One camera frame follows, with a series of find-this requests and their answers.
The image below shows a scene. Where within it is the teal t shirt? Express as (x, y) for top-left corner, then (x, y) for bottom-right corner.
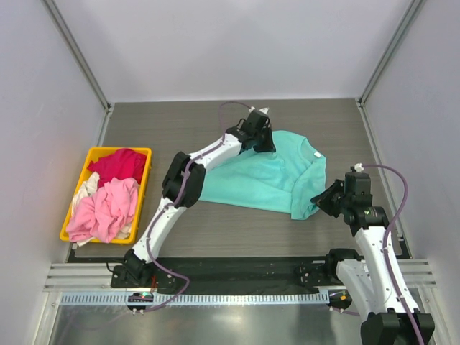
(200, 130), (326, 220)

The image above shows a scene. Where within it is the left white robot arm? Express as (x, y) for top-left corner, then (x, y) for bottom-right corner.
(117, 107), (276, 288)

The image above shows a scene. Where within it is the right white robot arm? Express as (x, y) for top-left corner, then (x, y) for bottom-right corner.
(311, 165), (435, 344)

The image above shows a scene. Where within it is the magenta t shirt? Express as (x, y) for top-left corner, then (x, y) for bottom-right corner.
(87, 148), (147, 188)

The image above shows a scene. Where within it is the yellow plastic bin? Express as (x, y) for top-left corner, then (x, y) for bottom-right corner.
(60, 147), (152, 247)

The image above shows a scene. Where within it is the light pink t shirt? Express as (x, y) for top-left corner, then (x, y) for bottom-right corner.
(65, 178), (139, 246)

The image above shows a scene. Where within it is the cream white t shirt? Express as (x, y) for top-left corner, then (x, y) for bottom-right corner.
(71, 172), (100, 216)

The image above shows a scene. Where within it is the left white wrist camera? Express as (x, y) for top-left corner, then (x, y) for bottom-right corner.
(248, 106), (270, 116)

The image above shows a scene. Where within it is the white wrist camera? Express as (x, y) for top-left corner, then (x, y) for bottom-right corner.
(248, 106), (270, 116)
(351, 163), (364, 173)

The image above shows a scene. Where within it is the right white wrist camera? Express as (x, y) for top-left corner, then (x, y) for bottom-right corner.
(351, 163), (364, 173)

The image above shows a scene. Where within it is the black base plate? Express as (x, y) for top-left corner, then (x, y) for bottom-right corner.
(111, 249), (345, 295)

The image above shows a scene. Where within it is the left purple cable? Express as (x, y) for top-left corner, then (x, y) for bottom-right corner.
(125, 101), (259, 314)

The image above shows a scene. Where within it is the perforated metal cable rail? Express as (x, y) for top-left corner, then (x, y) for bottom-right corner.
(60, 292), (329, 308)

